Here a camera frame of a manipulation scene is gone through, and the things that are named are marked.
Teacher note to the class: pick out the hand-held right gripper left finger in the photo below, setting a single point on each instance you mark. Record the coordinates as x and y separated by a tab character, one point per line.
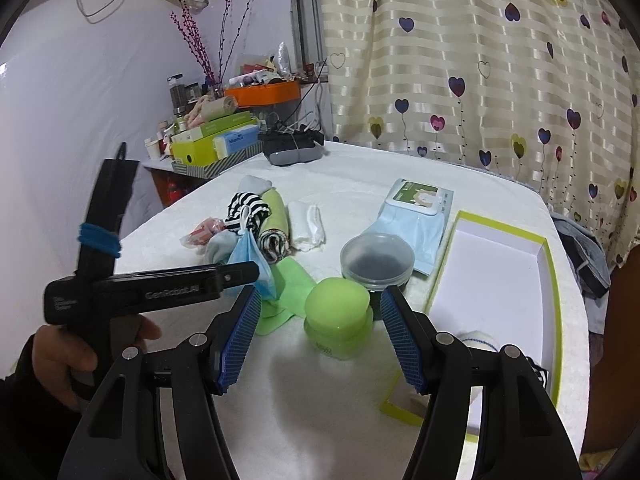
240	340

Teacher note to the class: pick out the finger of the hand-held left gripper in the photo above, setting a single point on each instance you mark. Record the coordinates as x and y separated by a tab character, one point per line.
240	275

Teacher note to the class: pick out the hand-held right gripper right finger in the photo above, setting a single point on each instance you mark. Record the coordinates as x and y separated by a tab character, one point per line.
400	340

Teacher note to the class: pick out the light blue sock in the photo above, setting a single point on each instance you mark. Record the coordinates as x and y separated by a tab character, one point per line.
254	185
250	260

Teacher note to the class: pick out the black white striped sock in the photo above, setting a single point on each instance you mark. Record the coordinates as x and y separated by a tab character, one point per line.
274	246
242	212

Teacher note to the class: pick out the green cloth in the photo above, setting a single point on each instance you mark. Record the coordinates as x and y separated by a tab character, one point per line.
290	285

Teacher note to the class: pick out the red white plastic packet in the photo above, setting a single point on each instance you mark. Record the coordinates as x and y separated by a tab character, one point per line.
202	232

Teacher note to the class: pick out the green sock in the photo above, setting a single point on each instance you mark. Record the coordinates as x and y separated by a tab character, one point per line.
276	212

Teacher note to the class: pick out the white sock with blue stripe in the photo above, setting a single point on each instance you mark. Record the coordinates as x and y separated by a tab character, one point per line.
475	340

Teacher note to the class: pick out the white box with green rim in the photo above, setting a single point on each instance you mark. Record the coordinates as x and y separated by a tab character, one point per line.
495	285

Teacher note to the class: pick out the person's left forearm black sleeve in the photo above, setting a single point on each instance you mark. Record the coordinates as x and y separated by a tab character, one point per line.
25	425

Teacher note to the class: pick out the person's left hand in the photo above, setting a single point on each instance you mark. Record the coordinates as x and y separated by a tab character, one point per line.
60	360

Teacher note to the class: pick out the pale blue sock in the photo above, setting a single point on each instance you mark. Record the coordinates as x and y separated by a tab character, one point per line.
219	250

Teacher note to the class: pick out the green round jar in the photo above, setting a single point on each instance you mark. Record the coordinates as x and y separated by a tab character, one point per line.
337	310

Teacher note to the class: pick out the clear round plastic container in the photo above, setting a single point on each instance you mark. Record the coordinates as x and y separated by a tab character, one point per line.
377	260

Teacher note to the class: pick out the white paper cup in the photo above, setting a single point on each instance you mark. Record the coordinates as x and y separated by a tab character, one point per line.
152	147

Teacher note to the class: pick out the light blue packet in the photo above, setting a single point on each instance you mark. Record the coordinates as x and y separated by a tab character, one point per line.
420	235

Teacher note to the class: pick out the patterned cardboard box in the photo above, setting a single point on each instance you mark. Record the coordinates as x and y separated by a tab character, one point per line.
210	166

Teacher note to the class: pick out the green cardboard box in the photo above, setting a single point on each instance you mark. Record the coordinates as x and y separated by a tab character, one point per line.
200	145

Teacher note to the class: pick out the blue tissue box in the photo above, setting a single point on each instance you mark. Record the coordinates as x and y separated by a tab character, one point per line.
237	141

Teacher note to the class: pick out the grey black device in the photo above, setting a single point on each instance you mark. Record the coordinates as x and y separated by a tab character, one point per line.
292	147

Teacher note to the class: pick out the white green wet wipes packet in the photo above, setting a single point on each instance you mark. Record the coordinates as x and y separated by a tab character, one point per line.
420	197

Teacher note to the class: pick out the glass jar with dark lid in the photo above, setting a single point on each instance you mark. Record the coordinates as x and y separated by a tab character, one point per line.
176	95

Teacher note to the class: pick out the orange tray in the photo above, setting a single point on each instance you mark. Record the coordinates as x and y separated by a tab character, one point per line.
262	94

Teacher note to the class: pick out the purple decorative branches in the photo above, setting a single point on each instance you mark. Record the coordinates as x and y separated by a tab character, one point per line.
200	50

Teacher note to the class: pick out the grey blue garment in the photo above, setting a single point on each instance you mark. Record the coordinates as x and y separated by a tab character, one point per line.
582	255

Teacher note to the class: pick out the brown wooden door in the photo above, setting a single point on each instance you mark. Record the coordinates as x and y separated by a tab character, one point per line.
620	360

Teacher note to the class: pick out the cream curtain with heart print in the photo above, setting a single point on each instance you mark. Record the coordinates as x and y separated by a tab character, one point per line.
475	70

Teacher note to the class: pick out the grey window frame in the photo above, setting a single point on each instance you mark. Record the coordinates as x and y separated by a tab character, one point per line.
305	20

